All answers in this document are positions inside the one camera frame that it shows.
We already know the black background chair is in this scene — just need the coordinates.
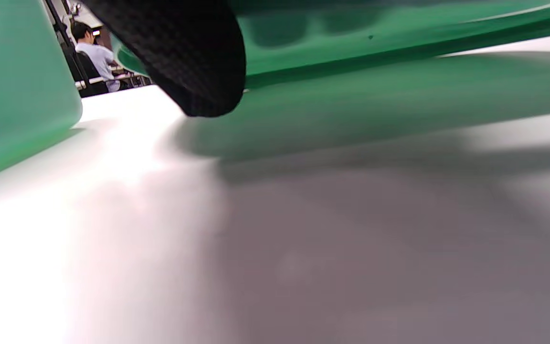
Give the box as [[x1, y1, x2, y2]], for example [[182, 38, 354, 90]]
[[62, 45, 109, 99]]

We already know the teal plastic box lid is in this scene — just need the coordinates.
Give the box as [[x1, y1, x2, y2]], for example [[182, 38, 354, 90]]
[[112, 0, 550, 90]]

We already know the person's right hand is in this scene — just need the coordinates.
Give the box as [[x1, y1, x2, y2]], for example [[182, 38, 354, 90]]
[[82, 0, 247, 118]]

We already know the teal plastic storage box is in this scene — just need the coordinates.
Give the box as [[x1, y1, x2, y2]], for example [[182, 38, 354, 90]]
[[0, 0, 84, 185]]

